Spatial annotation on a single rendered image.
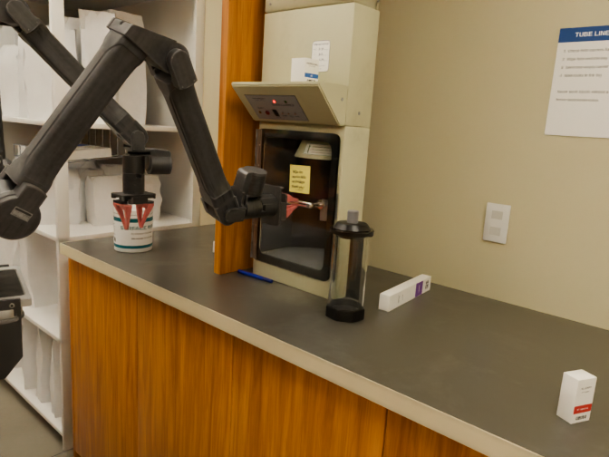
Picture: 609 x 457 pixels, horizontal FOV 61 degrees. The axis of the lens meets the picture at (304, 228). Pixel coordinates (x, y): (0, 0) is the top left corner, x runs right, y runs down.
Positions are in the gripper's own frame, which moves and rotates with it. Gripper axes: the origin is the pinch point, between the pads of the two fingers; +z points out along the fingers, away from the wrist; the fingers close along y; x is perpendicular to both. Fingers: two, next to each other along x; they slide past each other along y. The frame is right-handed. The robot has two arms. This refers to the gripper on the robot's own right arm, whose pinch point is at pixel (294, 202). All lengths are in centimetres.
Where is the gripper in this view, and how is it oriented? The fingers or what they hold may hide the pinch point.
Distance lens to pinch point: 138.8
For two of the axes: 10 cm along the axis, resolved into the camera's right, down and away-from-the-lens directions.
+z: 6.6, -1.0, 7.4
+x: -7.5, -1.7, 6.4
